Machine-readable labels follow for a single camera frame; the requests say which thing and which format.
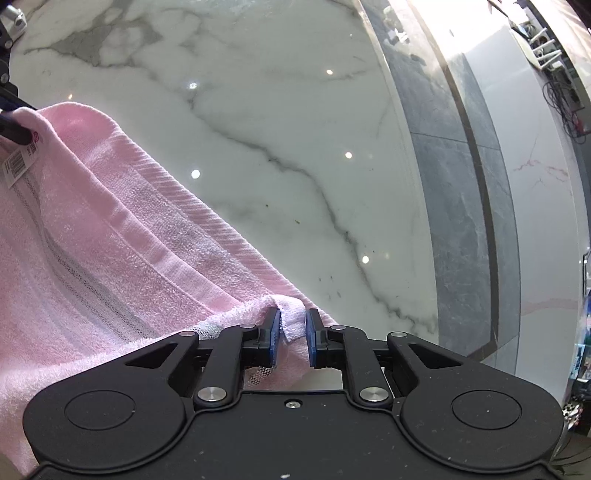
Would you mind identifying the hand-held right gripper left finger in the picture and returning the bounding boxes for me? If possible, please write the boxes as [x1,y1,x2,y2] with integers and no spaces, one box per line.
[122,308,282,409]

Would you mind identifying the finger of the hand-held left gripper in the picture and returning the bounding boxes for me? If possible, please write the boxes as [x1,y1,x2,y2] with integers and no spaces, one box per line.
[0,84,38,147]
[0,0,28,84]

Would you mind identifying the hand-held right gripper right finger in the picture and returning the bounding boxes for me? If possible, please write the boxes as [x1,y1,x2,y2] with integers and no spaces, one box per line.
[305,308,463,409]

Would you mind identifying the pink towel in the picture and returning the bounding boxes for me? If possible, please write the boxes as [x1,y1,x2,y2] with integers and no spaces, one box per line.
[0,102,345,478]

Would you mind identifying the white router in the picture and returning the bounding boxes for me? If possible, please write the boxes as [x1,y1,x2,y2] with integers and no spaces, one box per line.
[512,25,563,71]

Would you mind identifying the black cables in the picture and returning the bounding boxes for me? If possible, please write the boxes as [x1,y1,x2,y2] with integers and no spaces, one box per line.
[540,65,591,141]

